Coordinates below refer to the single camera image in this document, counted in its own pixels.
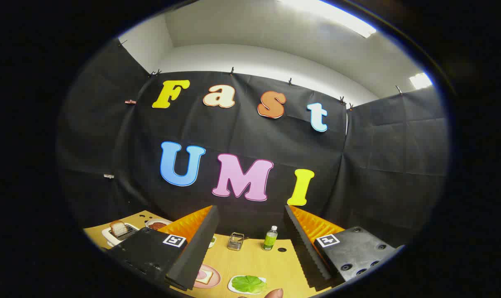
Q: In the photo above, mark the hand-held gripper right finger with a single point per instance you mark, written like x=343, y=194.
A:
x=304, y=248

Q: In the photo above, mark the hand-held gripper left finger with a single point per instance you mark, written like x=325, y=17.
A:
x=198, y=252

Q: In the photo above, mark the green lettuce leaf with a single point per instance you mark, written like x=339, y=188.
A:
x=248, y=284

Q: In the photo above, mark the toasted bread slice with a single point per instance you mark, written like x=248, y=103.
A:
x=118, y=228

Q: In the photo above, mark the white divided dish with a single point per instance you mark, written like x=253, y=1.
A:
x=213, y=242

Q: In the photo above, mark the pink plate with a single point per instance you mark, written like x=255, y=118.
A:
x=215, y=275

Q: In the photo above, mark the green drink bottle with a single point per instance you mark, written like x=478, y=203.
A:
x=270, y=240

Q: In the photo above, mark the round white plate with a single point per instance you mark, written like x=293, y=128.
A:
x=169, y=221

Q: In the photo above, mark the white squarish plate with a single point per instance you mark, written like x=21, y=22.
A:
x=232, y=285

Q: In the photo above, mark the brown meat steak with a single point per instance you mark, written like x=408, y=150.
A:
x=158, y=226

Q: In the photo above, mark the white toaster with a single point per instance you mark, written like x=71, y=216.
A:
x=109, y=236

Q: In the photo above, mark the black backdrop cloth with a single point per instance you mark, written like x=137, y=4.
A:
x=250, y=132

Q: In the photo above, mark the small ceiling light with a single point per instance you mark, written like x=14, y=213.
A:
x=420, y=80

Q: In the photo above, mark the long ceiling light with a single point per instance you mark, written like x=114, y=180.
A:
x=337, y=18

